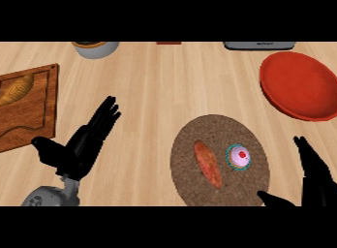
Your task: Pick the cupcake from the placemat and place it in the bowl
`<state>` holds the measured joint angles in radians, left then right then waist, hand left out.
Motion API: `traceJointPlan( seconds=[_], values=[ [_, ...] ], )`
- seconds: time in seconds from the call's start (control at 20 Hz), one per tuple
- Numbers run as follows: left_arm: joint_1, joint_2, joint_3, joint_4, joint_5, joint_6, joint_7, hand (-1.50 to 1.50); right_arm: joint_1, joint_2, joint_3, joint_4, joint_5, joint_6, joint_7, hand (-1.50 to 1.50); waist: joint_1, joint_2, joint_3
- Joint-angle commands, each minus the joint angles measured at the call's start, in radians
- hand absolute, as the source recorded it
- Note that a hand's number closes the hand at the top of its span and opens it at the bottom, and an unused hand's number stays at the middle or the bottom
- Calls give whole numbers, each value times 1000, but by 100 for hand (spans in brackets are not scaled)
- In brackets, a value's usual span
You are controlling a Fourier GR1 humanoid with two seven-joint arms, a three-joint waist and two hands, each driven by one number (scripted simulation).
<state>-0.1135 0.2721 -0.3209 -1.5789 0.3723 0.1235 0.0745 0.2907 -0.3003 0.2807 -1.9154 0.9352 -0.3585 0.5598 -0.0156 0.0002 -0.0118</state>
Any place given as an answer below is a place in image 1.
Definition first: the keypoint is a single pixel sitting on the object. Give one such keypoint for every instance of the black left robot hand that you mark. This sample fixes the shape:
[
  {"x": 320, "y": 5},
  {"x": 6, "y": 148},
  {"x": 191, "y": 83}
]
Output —
[{"x": 83, "y": 146}]

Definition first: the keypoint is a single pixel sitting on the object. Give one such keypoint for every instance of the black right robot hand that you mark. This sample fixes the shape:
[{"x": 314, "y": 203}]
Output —
[{"x": 319, "y": 184}]

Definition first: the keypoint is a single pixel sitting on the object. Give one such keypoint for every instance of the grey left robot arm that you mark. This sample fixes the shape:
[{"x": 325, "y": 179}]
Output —
[{"x": 52, "y": 195}]

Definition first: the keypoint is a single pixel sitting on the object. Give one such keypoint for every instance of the pink frosted cupcake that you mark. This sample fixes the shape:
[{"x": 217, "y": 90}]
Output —
[{"x": 239, "y": 156}]

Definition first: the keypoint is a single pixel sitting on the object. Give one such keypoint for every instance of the round brown woven placemat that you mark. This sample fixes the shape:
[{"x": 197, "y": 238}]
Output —
[{"x": 220, "y": 161}]

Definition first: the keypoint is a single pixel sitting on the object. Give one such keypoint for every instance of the red bowl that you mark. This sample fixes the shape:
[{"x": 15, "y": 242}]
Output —
[{"x": 301, "y": 85}]

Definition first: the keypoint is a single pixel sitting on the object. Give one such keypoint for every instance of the brown wooden cutting board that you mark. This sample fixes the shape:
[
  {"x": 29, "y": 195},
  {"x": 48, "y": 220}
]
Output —
[{"x": 21, "y": 109}]

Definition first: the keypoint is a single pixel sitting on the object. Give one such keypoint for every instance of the golden croissant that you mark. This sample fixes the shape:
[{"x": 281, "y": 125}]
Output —
[{"x": 15, "y": 90}]

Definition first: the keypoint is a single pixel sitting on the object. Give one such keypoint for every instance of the orange-red sausage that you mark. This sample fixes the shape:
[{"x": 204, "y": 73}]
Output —
[{"x": 208, "y": 163}]

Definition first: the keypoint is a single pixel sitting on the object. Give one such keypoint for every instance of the grey pot with plant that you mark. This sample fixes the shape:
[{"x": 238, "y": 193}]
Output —
[{"x": 96, "y": 49}]

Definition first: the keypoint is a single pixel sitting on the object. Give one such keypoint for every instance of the small reddish-brown object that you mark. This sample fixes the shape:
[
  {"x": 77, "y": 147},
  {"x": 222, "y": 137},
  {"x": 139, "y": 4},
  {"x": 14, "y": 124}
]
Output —
[{"x": 169, "y": 42}]

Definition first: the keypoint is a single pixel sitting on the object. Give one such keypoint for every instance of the grey appliance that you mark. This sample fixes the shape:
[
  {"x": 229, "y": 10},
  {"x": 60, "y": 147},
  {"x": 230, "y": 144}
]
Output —
[{"x": 260, "y": 45}]

